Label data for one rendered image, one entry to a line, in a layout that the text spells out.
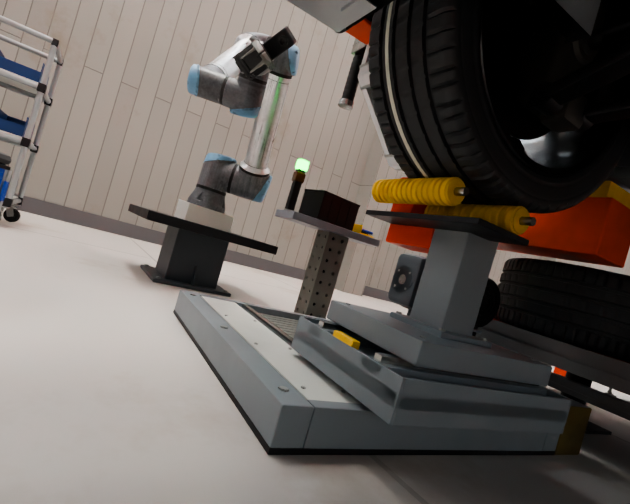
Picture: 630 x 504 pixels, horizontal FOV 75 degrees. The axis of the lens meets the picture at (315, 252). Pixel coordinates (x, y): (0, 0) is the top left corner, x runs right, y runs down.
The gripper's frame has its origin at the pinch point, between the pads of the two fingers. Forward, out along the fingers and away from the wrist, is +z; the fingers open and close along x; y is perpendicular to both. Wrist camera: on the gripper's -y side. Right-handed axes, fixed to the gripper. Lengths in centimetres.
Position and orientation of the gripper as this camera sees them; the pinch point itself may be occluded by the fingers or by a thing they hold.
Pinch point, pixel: (262, 51)
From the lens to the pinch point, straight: 108.2
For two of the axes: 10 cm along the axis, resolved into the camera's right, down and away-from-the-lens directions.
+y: -8.2, 5.5, 1.5
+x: -5.6, -7.3, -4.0
